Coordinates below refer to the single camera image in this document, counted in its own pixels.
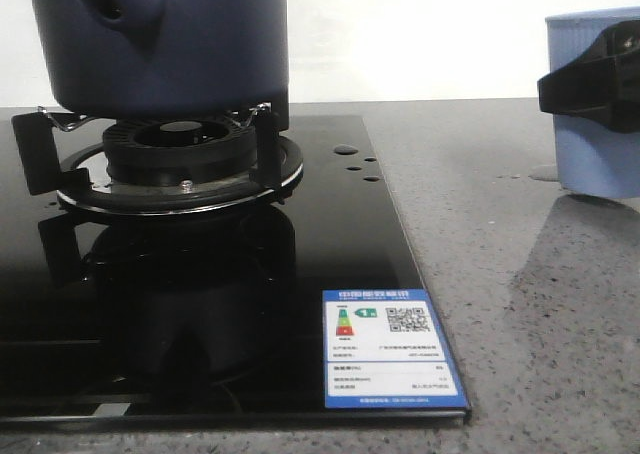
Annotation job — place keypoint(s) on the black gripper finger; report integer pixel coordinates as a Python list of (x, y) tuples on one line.
[(602, 84)]

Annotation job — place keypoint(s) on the light blue ribbed cup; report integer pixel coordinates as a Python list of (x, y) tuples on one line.
[(591, 159)]

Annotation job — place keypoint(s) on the dark blue cooking pot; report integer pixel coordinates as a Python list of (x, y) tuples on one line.
[(129, 59)]

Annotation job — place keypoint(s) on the blue energy label sticker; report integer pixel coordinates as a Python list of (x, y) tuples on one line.
[(386, 349)]

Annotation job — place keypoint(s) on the right gas burner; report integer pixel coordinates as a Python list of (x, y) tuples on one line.
[(162, 167)]

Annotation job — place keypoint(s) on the black glass gas stove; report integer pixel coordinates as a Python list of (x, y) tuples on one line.
[(193, 321)]

